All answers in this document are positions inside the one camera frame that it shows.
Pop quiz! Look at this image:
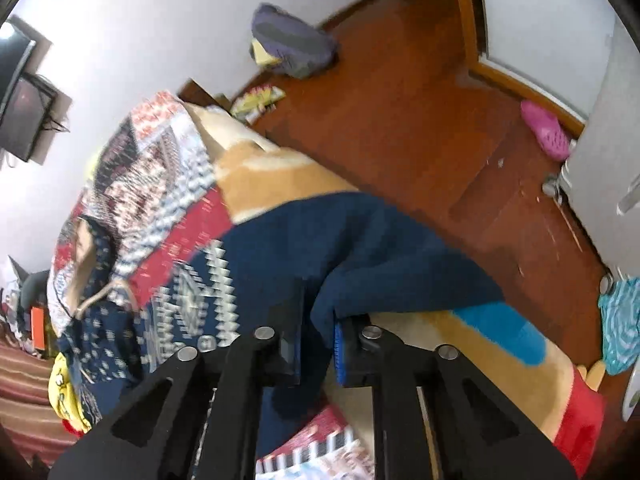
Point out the patchwork printed bed sheet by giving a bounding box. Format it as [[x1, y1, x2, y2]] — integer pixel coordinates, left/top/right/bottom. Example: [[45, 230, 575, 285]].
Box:
[[255, 405, 376, 480]]

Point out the yellow cartoon print blanket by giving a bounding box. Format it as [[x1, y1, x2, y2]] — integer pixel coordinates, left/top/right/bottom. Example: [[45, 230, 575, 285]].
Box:
[[49, 351, 95, 435]]

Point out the orange box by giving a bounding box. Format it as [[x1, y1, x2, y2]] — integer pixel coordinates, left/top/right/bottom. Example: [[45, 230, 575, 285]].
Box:
[[30, 307, 49, 354]]

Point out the tan plush printed blanket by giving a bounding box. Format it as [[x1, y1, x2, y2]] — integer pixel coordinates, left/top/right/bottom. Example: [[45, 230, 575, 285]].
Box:
[[185, 102, 607, 478]]

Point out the colourful printed packet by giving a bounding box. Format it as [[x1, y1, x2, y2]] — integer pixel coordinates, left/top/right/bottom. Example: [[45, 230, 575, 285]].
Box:
[[230, 85, 287, 122]]

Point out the white door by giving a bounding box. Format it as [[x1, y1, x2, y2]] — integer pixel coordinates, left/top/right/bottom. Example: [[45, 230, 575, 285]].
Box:
[[564, 25, 640, 286]]

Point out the pink slipper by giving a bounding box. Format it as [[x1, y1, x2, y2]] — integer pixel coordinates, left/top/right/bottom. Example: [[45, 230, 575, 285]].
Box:
[[520, 100, 572, 162]]

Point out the wooden door frame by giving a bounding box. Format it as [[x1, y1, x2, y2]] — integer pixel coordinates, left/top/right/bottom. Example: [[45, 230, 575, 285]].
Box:
[[375, 0, 587, 137]]

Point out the red striped blanket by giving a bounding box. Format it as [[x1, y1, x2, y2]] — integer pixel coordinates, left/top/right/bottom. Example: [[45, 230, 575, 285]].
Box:
[[0, 330, 77, 467]]

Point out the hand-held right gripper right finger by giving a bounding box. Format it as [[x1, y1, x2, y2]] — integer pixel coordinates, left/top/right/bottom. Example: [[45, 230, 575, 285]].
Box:
[[333, 313, 582, 480]]

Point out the teal striped cloth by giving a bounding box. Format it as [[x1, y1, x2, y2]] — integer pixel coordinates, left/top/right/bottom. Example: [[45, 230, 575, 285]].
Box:
[[597, 277, 640, 376]]

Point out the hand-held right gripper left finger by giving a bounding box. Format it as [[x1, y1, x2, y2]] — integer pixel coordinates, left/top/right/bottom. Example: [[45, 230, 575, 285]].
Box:
[[47, 280, 304, 480]]

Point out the navy patterned hooded sweater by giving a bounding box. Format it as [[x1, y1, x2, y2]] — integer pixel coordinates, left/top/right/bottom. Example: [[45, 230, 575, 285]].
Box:
[[52, 92, 505, 461]]

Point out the purple grey bag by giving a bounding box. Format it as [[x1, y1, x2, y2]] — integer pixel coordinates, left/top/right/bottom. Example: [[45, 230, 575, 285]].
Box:
[[250, 4, 339, 79]]

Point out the black wall television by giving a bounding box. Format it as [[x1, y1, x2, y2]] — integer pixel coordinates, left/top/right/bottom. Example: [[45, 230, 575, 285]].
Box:
[[0, 22, 38, 117]]

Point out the small black wall monitor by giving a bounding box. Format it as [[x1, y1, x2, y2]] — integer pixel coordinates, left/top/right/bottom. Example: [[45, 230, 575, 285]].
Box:
[[0, 74, 59, 163]]

